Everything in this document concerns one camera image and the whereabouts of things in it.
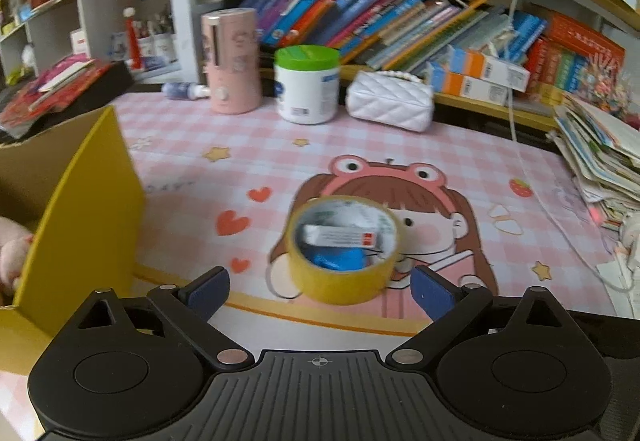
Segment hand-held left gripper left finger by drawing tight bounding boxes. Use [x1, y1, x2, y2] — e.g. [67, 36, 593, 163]
[65, 266, 248, 370]

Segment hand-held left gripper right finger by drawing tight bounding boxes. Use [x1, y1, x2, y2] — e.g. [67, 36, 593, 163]
[385, 266, 576, 369]

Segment yellow tape roll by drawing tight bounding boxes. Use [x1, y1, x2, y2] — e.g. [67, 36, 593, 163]
[285, 195, 403, 306]

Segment yellow cardboard box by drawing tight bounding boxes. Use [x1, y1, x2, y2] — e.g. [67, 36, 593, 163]
[0, 105, 147, 377]

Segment pink plush toy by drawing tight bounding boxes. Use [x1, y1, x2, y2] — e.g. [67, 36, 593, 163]
[0, 216, 36, 294]

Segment blue plastic piece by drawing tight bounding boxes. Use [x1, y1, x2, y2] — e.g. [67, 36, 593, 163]
[305, 246, 368, 273]

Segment small white red box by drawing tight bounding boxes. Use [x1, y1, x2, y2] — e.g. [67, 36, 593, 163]
[300, 223, 386, 254]

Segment pink printed tablecloth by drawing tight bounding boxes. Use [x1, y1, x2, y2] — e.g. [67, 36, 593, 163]
[0, 91, 640, 441]

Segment stack of papers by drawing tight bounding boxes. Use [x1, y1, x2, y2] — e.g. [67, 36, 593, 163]
[547, 94, 640, 232]

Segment white quilted bag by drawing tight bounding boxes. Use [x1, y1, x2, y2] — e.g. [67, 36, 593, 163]
[346, 70, 435, 132]

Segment blue white glue bottle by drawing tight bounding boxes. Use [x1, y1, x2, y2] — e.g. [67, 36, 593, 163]
[161, 82, 211, 101]

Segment orange blue carton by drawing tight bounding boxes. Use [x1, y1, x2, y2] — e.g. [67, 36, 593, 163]
[447, 46, 531, 92]
[425, 61, 511, 106]

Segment white jar green lid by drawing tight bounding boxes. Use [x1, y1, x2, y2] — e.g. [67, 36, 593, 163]
[273, 45, 342, 125]

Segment pink cylindrical appliance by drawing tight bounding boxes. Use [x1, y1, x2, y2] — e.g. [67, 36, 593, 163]
[201, 7, 263, 114]

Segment red magazines on black box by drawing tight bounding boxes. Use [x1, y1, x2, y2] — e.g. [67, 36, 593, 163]
[0, 56, 113, 134]

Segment red boxed book set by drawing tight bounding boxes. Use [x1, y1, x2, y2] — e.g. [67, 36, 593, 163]
[522, 11, 626, 107]

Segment row of colourful books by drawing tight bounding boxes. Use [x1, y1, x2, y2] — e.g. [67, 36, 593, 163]
[240, 0, 548, 72]

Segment white shelf unit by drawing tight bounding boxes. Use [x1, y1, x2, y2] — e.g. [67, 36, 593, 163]
[0, 0, 173, 82]

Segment white cable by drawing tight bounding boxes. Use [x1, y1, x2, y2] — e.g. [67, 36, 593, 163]
[505, 0, 631, 292]

